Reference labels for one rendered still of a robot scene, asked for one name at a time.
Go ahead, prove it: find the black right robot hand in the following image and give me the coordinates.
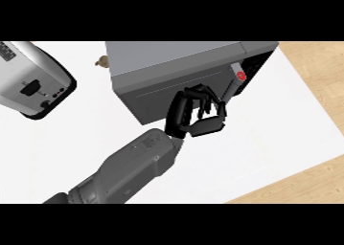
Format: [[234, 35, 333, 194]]
[[163, 83, 228, 140]]

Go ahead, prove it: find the grey microwave door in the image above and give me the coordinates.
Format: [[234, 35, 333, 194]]
[[111, 67, 241, 126]]

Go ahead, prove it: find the grey microwave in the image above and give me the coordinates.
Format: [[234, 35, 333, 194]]
[[105, 41, 281, 126]]

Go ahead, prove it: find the small tan object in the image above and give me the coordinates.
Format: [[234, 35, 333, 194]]
[[94, 55, 111, 69]]

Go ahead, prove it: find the silver toaster with black base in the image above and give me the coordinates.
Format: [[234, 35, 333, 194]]
[[0, 41, 79, 122]]

